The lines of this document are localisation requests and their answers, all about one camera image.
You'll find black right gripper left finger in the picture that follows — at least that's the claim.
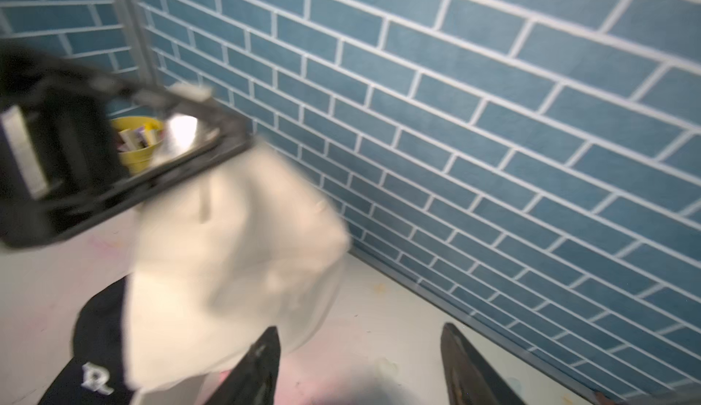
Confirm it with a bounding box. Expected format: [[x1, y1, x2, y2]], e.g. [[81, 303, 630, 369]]
[[206, 327, 281, 405]]

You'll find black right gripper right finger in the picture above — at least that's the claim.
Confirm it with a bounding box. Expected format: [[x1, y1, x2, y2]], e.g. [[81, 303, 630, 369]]
[[440, 323, 525, 405]]

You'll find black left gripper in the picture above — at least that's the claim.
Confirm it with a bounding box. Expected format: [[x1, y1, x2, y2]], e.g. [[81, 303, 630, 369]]
[[1, 43, 253, 249]]

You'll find cream cap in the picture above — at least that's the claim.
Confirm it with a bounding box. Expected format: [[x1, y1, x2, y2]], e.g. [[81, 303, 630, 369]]
[[123, 140, 352, 392]]

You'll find black baseball cap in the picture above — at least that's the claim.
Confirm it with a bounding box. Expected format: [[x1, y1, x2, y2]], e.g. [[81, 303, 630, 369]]
[[38, 278, 134, 405]]

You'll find yellow pen holder cup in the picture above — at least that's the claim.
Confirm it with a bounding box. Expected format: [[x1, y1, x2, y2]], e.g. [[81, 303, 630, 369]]
[[111, 116, 164, 176]]

